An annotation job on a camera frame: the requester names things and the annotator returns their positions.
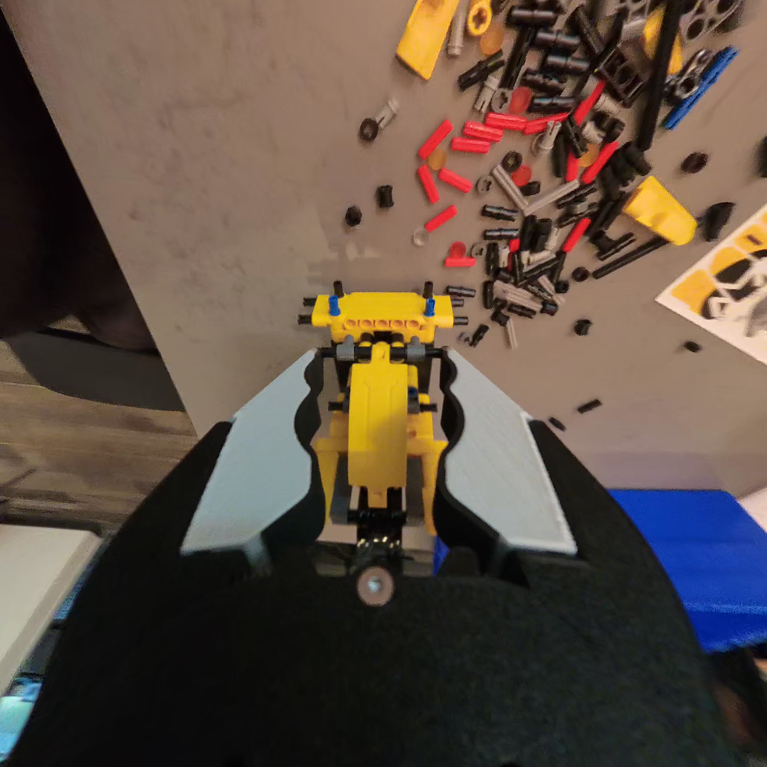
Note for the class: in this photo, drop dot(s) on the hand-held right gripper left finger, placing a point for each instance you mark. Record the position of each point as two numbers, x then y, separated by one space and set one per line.
251 467

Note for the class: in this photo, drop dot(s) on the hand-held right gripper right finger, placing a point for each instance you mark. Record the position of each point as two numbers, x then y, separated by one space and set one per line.
506 473

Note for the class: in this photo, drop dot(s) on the yellow toy brick model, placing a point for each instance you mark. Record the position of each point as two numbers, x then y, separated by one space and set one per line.
377 419

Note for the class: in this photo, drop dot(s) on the blue plastic bin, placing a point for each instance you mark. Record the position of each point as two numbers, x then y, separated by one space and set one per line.
707 557

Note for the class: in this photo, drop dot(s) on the white box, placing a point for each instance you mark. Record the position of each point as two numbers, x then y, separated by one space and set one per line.
36 587

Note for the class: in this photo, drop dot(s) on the printed sticker sheet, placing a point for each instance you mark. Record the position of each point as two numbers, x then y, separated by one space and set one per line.
719 287

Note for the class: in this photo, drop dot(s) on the yellow curved toy panel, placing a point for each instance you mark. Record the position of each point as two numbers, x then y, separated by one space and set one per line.
659 213
428 36

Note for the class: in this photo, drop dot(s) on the pile of toy brick parts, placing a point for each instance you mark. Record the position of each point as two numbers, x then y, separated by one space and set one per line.
551 120

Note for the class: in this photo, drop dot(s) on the blue toy beam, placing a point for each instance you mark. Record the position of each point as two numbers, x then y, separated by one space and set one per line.
704 84

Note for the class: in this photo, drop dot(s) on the yellow toy lever with hole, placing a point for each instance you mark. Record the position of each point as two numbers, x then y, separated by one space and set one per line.
479 15

